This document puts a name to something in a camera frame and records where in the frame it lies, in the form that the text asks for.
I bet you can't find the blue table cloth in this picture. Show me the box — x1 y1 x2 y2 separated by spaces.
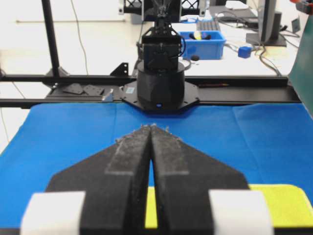
0 103 313 228

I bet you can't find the black computer monitor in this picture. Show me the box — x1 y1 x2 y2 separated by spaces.
246 0 287 47

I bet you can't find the black metal frame rail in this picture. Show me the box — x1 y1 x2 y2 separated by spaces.
0 75 300 113

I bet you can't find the black vertical frame post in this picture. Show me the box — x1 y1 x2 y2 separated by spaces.
41 0 60 77

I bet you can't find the dark green backdrop board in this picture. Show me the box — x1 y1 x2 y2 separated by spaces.
289 16 313 115

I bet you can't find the blue plastic bin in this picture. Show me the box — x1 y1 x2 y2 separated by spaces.
179 31 226 60

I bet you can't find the small blue cube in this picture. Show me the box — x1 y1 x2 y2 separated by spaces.
238 47 252 59

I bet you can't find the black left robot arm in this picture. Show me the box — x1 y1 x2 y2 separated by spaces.
136 0 185 110

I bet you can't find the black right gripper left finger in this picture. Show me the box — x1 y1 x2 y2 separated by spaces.
45 125 151 235

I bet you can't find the yellow-green towel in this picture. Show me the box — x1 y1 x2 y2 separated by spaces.
144 184 313 230

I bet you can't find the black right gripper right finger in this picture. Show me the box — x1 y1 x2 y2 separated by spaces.
151 125 249 235

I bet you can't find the black keyboard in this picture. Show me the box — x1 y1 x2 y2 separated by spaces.
196 19 221 31

